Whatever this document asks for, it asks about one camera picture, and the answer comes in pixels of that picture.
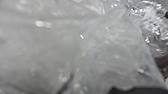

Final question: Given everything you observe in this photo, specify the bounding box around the clear crinkled plastic bag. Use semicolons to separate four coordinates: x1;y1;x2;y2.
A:
0;0;168;94

